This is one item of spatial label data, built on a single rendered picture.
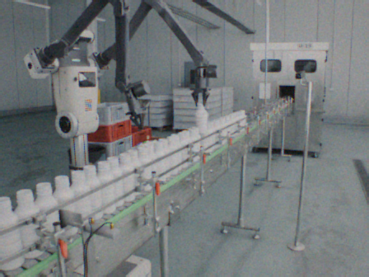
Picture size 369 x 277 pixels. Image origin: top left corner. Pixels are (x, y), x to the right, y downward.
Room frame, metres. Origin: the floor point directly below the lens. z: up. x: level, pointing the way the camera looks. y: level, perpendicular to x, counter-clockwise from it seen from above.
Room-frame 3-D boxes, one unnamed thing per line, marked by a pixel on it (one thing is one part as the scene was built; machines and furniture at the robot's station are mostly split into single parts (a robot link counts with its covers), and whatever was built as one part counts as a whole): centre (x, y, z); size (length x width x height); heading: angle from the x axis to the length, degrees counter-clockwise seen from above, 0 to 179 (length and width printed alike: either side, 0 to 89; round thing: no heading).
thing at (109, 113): (4.08, 0.95, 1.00); 0.61 x 0.41 x 0.22; 163
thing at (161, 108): (9.43, 0.73, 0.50); 1.23 x 1.05 x 1.00; 153
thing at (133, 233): (2.67, -0.55, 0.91); 4.40 x 0.13 x 0.18; 155
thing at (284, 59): (6.44, -2.29, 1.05); 1.60 x 1.40 x 2.10; 155
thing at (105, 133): (4.08, 0.95, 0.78); 0.61 x 0.41 x 0.22; 162
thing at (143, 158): (1.17, 0.14, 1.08); 0.06 x 0.06 x 0.17
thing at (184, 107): (8.76, -0.50, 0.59); 1.24 x 1.03 x 1.17; 158
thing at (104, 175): (0.95, 0.24, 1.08); 0.06 x 0.06 x 0.17
